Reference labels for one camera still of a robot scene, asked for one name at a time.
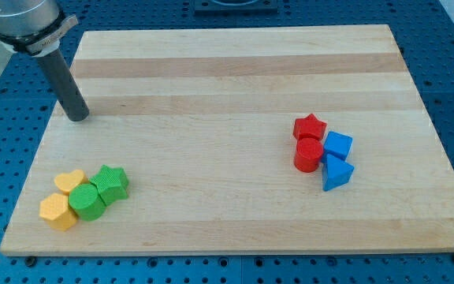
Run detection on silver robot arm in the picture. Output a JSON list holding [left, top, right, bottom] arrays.
[[0, 0, 78, 57]]

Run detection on wooden board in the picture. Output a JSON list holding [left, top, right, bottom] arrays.
[[0, 24, 454, 256]]

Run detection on red cylinder block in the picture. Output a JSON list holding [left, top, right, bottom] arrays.
[[294, 138, 324, 173]]

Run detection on red star block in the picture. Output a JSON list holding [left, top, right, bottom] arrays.
[[293, 114, 327, 141]]

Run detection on blue cube block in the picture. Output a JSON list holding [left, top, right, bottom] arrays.
[[322, 131, 353, 162]]

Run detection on blue triangle block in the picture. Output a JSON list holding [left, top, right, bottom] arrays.
[[322, 154, 355, 192]]

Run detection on green star block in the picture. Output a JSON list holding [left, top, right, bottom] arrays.
[[89, 165, 129, 206]]

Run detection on green cylinder block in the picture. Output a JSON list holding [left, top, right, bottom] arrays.
[[69, 184, 106, 222]]

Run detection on yellow heart block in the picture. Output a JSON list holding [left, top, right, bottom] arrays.
[[54, 170, 89, 196]]

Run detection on yellow hexagon block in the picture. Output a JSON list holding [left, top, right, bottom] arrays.
[[39, 193, 78, 231]]

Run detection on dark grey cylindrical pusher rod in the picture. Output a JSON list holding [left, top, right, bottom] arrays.
[[36, 49, 90, 121]]

